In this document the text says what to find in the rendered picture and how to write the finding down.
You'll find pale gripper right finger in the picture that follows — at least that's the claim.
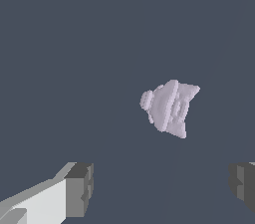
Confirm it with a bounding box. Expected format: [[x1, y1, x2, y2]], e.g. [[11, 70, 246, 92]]
[[227, 161, 255, 214]]

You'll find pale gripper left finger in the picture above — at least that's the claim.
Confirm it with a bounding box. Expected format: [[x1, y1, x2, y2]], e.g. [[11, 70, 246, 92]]
[[0, 161, 95, 224]]

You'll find pale lilac bell-shaped object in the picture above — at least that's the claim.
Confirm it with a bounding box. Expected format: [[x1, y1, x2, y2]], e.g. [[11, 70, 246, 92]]
[[138, 79, 201, 139]]

